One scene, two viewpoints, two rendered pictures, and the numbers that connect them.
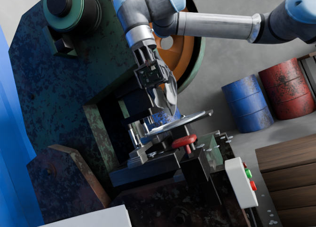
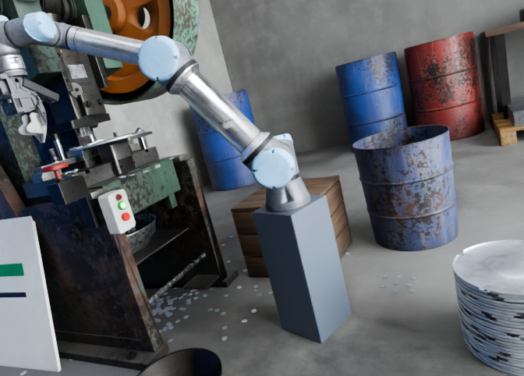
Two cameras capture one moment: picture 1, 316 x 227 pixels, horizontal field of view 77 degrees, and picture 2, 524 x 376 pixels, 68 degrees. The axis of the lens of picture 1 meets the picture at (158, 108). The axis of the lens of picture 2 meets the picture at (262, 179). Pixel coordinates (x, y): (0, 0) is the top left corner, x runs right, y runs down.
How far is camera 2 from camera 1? 99 cm
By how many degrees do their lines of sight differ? 16
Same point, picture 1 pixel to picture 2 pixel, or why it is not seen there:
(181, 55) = not seen: hidden behind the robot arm
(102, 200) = (15, 210)
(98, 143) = (16, 150)
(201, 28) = (91, 51)
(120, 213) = (27, 223)
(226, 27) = (116, 54)
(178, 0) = (38, 34)
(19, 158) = not seen: outside the picture
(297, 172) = not seen: hidden behind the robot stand
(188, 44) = (163, 29)
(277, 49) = (456, 6)
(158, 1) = (16, 33)
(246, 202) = (112, 228)
